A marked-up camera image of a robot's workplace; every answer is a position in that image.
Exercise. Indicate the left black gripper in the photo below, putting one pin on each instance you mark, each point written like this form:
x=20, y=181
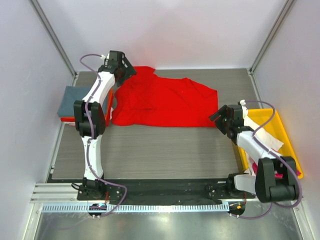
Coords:
x=127, y=71

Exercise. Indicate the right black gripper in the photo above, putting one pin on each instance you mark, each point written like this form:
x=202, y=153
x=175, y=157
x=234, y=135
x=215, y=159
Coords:
x=219, y=118

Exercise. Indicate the red t shirt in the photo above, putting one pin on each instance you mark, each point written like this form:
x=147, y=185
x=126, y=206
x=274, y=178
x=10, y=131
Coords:
x=150, y=100

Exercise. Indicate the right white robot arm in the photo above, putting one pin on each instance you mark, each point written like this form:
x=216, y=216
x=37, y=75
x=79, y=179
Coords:
x=276, y=178

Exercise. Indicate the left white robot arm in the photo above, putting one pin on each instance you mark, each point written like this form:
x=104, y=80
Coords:
x=90, y=124

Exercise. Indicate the folded orange t shirt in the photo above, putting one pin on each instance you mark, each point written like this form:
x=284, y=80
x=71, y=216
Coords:
x=106, y=107

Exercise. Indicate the yellow plastic bin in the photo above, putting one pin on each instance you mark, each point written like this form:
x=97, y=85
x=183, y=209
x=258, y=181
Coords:
x=274, y=125

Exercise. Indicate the white t shirt in bin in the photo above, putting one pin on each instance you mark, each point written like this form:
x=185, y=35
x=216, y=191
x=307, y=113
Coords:
x=265, y=137

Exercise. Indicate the folded grey t shirt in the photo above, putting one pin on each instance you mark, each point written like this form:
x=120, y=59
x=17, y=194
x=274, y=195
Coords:
x=71, y=94

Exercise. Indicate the magenta t shirt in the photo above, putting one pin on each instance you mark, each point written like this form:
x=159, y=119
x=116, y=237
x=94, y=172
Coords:
x=255, y=166

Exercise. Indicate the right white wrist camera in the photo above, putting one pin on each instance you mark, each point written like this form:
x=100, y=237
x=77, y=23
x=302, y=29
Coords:
x=245, y=110

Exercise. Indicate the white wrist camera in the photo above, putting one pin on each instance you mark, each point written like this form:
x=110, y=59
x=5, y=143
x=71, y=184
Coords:
x=104, y=57
x=245, y=110

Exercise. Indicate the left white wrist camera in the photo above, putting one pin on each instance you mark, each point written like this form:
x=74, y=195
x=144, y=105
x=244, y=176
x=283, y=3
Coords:
x=104, y=57

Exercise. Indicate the right aluminium frame post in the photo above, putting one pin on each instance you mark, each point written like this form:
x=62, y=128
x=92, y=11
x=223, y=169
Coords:
x=285, y=10

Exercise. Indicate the aluminium frame post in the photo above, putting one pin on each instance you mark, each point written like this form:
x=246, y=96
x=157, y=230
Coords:
x=285, y=10
x=52, y=35

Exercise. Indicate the left aluminium frame post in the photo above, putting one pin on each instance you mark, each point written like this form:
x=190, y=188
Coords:
x=52, y=35

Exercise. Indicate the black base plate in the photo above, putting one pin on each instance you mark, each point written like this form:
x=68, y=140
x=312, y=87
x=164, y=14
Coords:
x=172, y=192

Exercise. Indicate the slotted cable duct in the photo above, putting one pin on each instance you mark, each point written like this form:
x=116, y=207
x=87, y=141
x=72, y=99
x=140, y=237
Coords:
x=101, y=208

